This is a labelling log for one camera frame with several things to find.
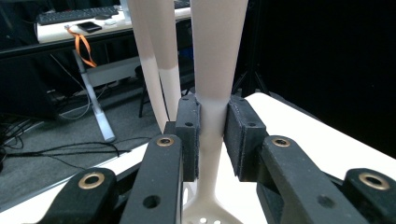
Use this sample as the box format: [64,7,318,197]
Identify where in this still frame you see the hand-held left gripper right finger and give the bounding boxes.
[223,95,372,224]

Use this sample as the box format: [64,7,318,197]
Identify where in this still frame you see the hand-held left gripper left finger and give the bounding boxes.
[120,94,201,224]

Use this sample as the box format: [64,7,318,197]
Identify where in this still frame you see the beige perforated skimmer spoon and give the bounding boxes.
[182,0,250,224]

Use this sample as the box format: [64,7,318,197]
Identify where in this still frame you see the beige solid spatula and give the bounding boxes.
[126,0,171,133]

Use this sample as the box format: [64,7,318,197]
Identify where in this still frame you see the white desk leg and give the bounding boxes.
[72,49,117,144]

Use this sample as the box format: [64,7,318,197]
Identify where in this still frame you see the black tripod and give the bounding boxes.
[233,0,273,98]

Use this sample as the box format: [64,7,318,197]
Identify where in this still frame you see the dark equipment cabinet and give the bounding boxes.
[0,55,62,120]

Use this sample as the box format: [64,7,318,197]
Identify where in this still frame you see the black phone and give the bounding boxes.
[76,21,103,34]

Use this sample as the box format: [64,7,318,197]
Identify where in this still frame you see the white background desk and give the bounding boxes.
[35,5,192,89]

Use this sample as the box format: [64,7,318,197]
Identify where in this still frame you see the black keyboard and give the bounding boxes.
[36,6,120,26]

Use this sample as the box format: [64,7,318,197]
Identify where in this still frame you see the black floor cables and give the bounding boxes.
[0,118,152,171]

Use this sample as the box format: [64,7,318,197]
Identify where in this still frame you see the orange lanyard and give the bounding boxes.
[64,25,98,69]

